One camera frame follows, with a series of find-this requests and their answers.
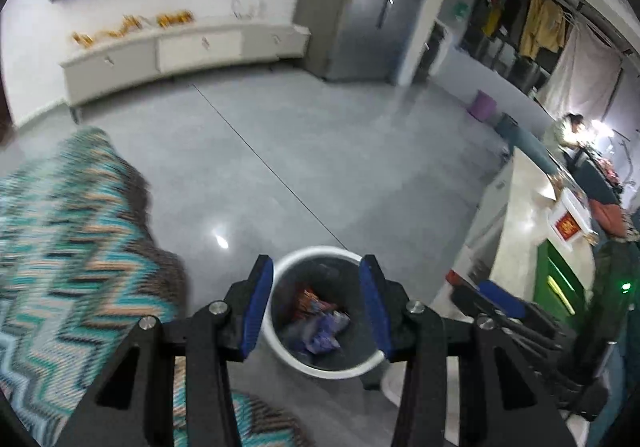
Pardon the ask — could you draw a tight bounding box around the purple plastic bag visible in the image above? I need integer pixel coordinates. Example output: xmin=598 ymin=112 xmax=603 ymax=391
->
xmin=300 ymin=311 xmax=350 ymax=355

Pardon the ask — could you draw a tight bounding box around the red snack bag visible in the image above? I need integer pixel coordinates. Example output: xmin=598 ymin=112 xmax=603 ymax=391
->
xmin=293 ymin=289 xmax=337 ymax=321

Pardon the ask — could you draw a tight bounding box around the white round trash bin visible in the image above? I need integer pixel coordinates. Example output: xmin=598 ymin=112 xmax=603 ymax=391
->
xmin=262 ymin=247 xmax=384 ymax=380

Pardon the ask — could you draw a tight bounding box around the white marble counter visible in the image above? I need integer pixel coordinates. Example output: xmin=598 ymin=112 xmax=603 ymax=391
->
xmin=454 ymin=148 xmax=594 ymax=300

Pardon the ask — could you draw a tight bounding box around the zigzag patterned rug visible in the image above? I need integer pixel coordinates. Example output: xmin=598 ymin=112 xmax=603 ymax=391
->
xmin=1 ymin=128 xmax=308 ymax=446

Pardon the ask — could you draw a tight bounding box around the person in background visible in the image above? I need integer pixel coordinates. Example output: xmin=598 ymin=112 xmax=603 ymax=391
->
xmin=542 ymin=114 xmax=584 ymax=166

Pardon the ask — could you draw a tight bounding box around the purple bucket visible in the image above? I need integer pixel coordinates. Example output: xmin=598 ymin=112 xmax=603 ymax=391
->
xmin=468 ymin=90 xmax=497 ymax=122

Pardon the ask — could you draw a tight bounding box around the grey white TV cabinet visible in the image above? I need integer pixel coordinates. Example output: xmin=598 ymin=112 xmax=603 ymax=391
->
xmin=60 ymin=20 xmax=311 ymax=121

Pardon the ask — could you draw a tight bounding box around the golden dragon ornament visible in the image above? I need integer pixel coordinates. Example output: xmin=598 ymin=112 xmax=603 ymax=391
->
xmin=70 ymin=15 xmax=143 ymax=48

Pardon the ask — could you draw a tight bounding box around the golden tiger ornament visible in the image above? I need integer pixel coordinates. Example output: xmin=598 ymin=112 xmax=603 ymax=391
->
xmin=155 ymin=11 xmax=194 ymax=28

